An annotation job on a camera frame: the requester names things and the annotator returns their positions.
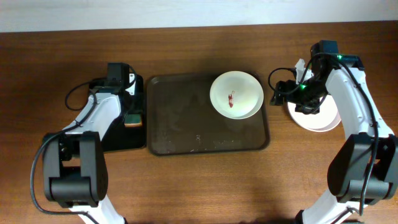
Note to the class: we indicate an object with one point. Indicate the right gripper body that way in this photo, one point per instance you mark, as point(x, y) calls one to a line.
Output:
point(280, 93)

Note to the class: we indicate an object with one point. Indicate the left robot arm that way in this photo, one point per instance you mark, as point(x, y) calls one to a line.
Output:
point(74, 167)

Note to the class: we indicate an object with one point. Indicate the brown serving tray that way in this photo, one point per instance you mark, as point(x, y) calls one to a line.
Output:
point(182, 120)

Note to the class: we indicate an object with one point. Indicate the green and orange sponge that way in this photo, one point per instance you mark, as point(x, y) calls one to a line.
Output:
point(133, 120)

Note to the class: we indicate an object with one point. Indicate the black plastic tray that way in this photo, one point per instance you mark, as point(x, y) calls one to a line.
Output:
point(112, 134)

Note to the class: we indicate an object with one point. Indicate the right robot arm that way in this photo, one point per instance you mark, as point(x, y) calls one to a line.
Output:
point(364, 171)

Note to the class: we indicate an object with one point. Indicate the white plate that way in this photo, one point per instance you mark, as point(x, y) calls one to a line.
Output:
point(327, 119)
point(236, 95)

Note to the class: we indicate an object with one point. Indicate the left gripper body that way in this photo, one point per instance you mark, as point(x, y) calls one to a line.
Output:
point(131, 109)

